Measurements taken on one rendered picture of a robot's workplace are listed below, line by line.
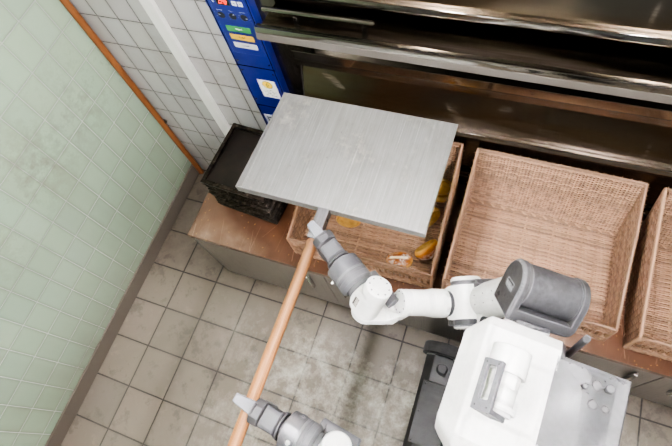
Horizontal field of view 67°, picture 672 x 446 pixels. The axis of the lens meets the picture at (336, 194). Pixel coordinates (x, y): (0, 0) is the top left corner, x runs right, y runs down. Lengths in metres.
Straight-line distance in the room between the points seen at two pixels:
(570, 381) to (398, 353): 1.48
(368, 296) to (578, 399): 0.47
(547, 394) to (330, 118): 0.94
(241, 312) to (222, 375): 0.31
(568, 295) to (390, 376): 1.46
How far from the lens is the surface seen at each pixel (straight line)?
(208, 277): 2.79
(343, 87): 1.84
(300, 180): 1.46
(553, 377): 1.07
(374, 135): 1.49
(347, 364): 2.49
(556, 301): 1.11
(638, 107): 1.66
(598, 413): 1.08
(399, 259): 1.91
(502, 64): 1.34
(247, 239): 2.13
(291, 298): 1.30
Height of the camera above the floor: 2.44
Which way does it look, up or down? 61 degrees down
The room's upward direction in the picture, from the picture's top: 20 degrees counter-clockwise
